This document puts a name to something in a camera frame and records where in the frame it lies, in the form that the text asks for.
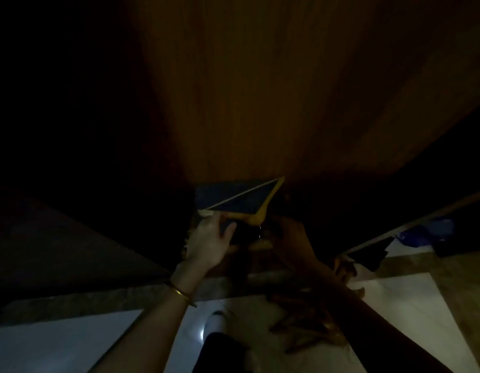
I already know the white shoe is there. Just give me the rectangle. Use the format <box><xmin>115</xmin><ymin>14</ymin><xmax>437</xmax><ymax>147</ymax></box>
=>
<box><xmin>200</xmin><ymin>308</ymin><xmax>239</xmax><ymax>346</ymax></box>

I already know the person's black trouser leg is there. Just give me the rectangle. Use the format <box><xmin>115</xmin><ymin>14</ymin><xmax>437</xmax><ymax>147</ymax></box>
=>
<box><xmin>192</xmin><ymin>332</ymin><xmax>261</xmax><ymax>373</ymax></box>

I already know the person's left hand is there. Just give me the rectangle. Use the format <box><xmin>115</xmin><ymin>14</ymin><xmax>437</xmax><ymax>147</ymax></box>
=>
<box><xmin>184</xmin><ymin>210</ymin><xmax>237</xmax><ymax>273</ymax></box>

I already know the wooden hanger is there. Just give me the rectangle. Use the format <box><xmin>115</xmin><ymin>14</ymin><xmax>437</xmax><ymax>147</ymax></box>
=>
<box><xmin>197</xmin><ymin>176</ymin><xmax>286</xmax><ymax>253</ymax></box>

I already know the person's right forearm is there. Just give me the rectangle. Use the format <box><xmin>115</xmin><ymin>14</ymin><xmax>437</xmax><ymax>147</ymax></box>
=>
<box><xmin>313</xmin><ymin>260</ymin><xmax>454</xmax><ymax>373</ymax></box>

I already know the pile of wooden hangers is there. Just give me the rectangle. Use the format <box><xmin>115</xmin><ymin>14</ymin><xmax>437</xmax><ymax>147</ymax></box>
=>
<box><xmin>263</xmin><ymin>256</ymin><xmax>367</xmax><ymax>354</ymax></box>

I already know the person's right hand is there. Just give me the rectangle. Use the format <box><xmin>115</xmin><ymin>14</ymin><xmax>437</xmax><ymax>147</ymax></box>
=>
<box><xmin>267</xmin><ymin>217</ymin><xmax>320</xmax><ymax>270</ymax></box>

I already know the brown wooden wardrobe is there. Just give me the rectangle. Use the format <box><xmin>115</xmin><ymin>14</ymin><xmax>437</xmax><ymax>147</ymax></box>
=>
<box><xmin>119</xmin><ymin>0</ymin><xmax>480</xmax><ymax>257</ymax></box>

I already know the gold bracelet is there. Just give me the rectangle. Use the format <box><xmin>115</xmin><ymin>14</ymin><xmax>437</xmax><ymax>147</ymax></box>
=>
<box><xmin>168</xmin><ymin>281</ymin><xmax>198</xmax><ymax>308</ymax></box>

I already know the person's left forearm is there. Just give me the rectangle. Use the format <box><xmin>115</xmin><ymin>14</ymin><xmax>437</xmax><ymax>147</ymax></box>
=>
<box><xmin>88</xmin><ymin>264</ymin><xmax>206</xmax><ymax>373</ymax></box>

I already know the blue plastic bag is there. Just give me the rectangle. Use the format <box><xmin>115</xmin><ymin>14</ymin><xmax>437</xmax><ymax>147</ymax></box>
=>
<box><xmin>397</xmin><ymin>218</ymin><xmax>455</xmax><ymax>248</ymax></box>

